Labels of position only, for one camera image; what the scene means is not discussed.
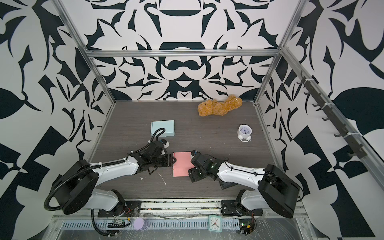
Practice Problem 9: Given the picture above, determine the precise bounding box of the pink paper box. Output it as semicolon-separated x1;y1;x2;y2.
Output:
173;152;195;177

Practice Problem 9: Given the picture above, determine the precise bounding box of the light blue paper box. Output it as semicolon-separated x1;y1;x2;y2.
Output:
150;119;176;138

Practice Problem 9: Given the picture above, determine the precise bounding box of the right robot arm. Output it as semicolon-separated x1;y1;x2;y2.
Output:
188;150;302;219

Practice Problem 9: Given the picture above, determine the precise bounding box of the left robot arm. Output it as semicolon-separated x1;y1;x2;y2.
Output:
44;128;177;237

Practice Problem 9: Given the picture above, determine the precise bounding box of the black remote control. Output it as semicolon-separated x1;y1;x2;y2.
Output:
219;181;238;190

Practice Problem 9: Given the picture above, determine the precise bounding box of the white alarm clock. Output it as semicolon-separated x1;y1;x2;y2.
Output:
237;125;252;143

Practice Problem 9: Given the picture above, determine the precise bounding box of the teal square clock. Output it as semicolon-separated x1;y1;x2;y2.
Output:
208;215;222;233

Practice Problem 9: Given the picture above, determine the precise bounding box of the brown teddy bear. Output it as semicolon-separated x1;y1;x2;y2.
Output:
198;95;243;117

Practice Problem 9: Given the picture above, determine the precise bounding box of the purple round disc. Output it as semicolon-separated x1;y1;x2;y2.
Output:
133;218;149;231

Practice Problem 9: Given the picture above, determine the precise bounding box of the left circuit board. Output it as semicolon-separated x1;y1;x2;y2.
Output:
108;218;131;228

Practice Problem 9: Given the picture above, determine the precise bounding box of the circuit board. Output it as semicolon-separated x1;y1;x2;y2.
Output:
108;218;131;228
239;218;257;236

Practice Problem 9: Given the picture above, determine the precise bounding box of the right circuit board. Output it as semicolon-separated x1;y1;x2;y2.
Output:
239;218;257;236

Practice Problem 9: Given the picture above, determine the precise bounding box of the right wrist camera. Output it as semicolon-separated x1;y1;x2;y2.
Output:
191;150;199;159

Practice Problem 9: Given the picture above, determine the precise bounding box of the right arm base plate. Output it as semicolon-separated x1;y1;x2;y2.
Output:
221;200;264;217

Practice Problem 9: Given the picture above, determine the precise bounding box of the white slotted cable duct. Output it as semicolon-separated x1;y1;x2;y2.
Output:
61;219;240;231

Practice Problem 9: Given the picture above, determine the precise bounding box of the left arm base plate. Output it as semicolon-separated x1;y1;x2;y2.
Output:
98;201;142;218

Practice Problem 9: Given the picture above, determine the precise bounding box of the wall hook rail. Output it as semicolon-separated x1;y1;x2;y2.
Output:
298;76;368;159

